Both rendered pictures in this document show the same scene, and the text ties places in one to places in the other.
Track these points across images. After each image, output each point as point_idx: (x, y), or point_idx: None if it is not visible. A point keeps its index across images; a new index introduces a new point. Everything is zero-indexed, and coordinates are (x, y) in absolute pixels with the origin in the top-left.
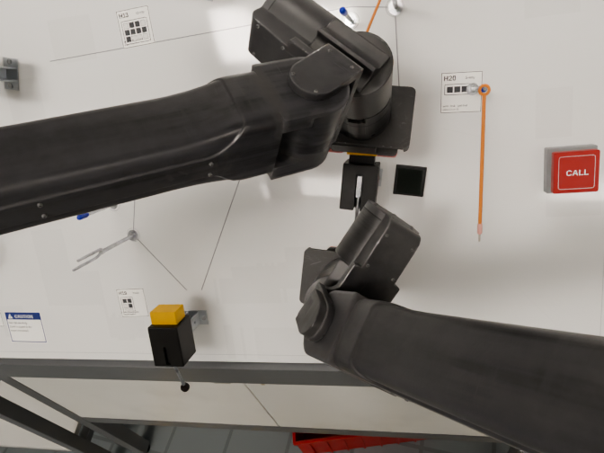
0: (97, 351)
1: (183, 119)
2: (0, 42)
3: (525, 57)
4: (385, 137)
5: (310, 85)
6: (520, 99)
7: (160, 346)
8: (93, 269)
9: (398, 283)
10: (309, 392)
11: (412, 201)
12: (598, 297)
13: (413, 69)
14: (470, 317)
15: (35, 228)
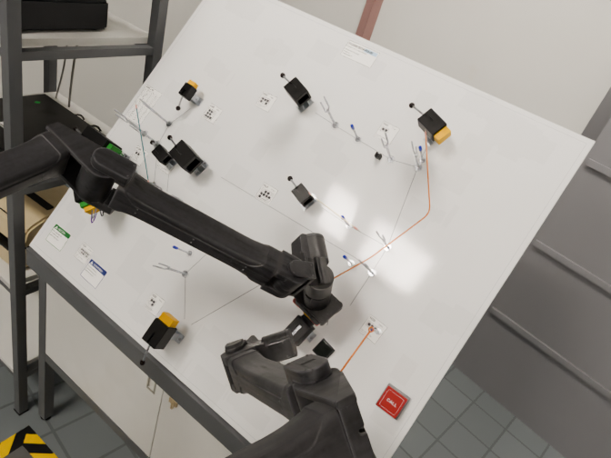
0: (114, 313)
1: (249, 248)
2: (208, 154)
3: (407, 335)
4: (316, 313)
5: (294, 269)
6: (394, 353)
7: (153, 331)
8: (152, 273)
9: None
10: (189, 437)
11: None
12: None
13: (360, 303)
14: None
15: (145, 234)
